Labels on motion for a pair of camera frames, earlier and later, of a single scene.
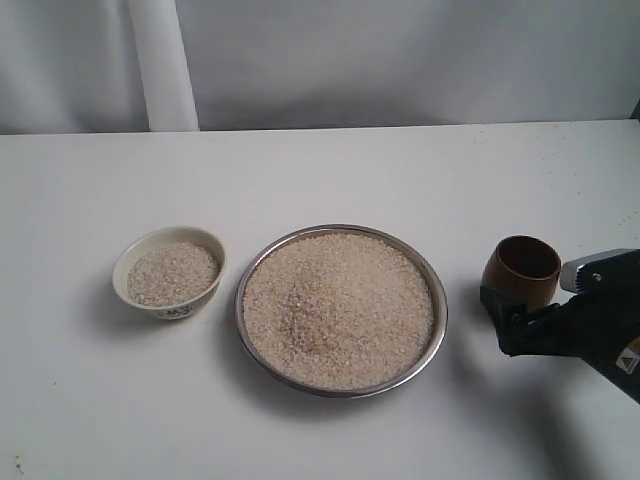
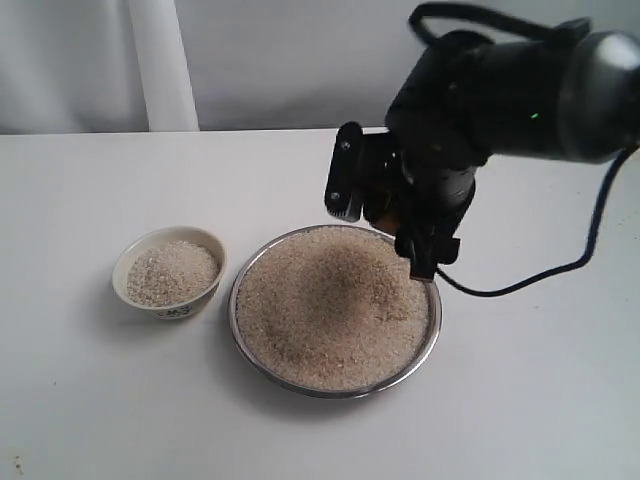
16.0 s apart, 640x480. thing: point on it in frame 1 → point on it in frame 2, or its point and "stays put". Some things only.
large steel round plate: x=340 y=311 stays put
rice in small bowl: x=171 y=274 stays put
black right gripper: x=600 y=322 → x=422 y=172
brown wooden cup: x=523 y=269 → x=388 y=223
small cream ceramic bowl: x=173 y=271 stays put
